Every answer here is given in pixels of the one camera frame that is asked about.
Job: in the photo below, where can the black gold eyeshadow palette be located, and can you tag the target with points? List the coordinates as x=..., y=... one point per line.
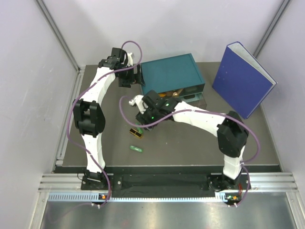
x=135, y=133

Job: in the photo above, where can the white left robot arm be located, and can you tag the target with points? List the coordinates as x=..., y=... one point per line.
x=89, y=118

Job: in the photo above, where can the green mascara tube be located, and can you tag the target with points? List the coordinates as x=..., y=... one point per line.
x=134, y=148
x=139, y=129

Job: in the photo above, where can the grey slotted cable duct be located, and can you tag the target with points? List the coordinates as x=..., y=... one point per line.
x=97, y=197

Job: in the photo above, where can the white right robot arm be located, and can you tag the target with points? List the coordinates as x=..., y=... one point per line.
x=231, y=135

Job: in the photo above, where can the teal drawer organizer box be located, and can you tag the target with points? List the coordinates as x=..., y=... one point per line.
x=172, y=74

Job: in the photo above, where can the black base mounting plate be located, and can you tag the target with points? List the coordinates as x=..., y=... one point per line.
x=167, y=181

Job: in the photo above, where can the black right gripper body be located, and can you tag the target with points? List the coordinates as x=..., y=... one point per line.
x=148, y=117

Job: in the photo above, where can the blue ring binder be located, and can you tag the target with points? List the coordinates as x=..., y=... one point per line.
x=241, y=80

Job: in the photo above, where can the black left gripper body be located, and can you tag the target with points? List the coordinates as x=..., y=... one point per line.
x=127, y=77

